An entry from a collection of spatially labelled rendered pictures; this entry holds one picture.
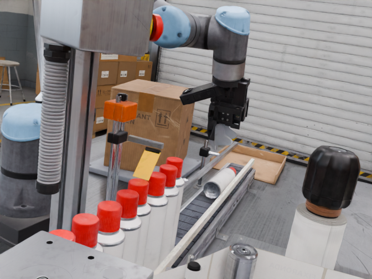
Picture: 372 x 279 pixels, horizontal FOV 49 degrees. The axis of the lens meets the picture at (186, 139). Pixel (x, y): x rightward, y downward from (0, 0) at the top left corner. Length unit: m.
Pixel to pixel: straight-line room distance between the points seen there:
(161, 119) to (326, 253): 0.75
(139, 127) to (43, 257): 1.02
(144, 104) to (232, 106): 0.42
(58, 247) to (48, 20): 0.37
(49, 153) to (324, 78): 4.44
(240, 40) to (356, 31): 3.98
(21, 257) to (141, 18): 0.33
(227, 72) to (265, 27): 4.14
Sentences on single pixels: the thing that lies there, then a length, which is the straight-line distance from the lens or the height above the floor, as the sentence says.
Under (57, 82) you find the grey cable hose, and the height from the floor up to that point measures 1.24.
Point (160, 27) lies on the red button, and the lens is 0.58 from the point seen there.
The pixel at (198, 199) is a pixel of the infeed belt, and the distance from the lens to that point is 1.16.
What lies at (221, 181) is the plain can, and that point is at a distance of 1.18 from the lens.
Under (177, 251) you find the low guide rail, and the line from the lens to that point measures 0.82.
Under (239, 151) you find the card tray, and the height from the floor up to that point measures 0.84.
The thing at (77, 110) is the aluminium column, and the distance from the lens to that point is 0.69.
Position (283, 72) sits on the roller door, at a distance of 4.97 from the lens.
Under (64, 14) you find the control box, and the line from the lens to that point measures 0.57.
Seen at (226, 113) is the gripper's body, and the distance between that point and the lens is 0.98.
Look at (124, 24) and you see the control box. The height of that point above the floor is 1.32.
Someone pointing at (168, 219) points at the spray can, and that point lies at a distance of 0.76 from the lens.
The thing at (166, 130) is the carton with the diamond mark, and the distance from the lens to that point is 1.31.
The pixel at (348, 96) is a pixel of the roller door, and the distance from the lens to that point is 4.84.
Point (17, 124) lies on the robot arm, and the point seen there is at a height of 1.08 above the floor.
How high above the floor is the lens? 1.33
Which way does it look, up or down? 15 degrees down
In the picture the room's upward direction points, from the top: 9 degrees clockwise
